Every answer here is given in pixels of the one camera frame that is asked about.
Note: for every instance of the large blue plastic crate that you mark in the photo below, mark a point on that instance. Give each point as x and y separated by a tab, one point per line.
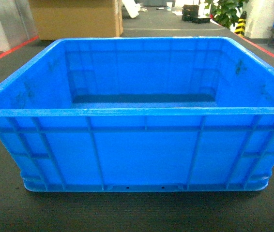
141	115

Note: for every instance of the large cardboard box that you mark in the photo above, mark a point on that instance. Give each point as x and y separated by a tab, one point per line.
59	19

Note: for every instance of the black crates on floor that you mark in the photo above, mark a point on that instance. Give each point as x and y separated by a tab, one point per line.
190	14

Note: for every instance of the green potted plant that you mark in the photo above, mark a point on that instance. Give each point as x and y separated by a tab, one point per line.
225	12

